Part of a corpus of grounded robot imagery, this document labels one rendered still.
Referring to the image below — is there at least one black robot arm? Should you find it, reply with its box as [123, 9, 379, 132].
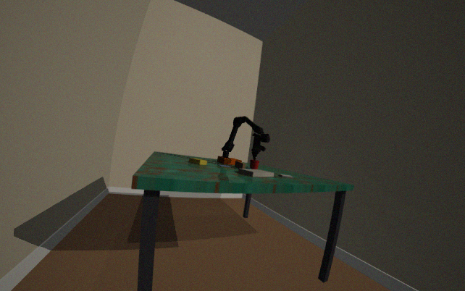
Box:
[221, 116, 269, 158]

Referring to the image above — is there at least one red cup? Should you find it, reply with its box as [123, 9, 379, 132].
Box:
[250, 160, 259, 169]

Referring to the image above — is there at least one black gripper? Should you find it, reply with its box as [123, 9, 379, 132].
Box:
[251, 141, 261, 161]

